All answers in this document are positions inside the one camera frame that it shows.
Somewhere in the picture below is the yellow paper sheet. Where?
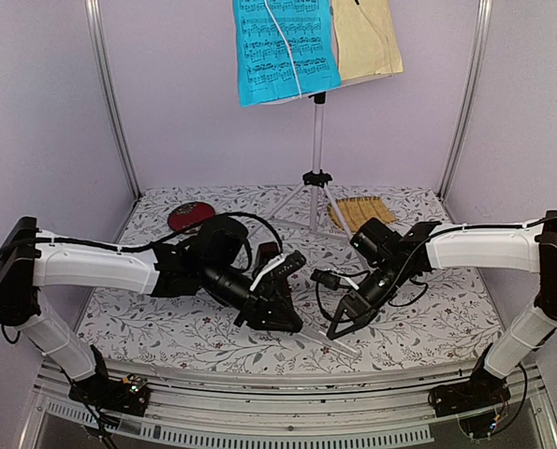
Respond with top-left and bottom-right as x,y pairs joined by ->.
331,0 -> 403,82

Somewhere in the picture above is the aluminium frame post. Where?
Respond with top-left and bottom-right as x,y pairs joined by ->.
84,0 -> 142,199
437,0 -> 493,202

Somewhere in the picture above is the dark red wooden metronome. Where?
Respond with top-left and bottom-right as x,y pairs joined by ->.
253,242 -> 286,282

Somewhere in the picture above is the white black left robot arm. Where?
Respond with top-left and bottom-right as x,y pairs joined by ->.
0,212 -> 305,406

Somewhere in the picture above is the clear plastic metronome cover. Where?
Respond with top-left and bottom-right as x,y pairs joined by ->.
298,325 -> 361,360

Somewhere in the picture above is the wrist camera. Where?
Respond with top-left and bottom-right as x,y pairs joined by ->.
311,269 -> 362,291
249,251 -> 307,292

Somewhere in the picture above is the blue sheet music page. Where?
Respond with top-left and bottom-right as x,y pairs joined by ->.
232,0 -> 342,108

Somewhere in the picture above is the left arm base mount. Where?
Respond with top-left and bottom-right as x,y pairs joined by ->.
68,372 -> 151,417

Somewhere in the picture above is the red floral round box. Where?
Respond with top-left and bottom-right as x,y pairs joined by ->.
167,201 -> 215,234

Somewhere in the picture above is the woven bamboo tray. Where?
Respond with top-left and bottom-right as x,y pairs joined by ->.
336,196 -> 397,233

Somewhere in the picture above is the right aluminium frame post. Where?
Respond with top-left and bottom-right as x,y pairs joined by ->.
437,0 -> 493,202

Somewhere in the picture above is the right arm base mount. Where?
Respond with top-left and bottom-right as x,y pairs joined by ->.
428,364 -> 528,442

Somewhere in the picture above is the white tripod music stand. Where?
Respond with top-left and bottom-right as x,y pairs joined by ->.
262,92 -> 353,245

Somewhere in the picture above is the left aluminium frame post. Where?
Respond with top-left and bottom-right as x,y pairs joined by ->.
84,0 -> 142,199

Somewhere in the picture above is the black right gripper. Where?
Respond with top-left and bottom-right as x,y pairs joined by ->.
327,257 -> 406,341

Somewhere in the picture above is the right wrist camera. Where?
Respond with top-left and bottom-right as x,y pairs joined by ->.
311,269 -> 362,291

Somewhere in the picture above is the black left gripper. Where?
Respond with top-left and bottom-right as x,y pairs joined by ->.
202,261 -> 305,336

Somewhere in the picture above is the front aluminium rail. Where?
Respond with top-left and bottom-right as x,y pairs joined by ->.
18,359 -> 557,449

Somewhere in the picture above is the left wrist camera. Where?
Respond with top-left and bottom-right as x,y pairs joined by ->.
249,251 -> 307,292

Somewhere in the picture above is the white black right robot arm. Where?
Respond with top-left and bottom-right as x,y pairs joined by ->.
327,210 -> 557,408

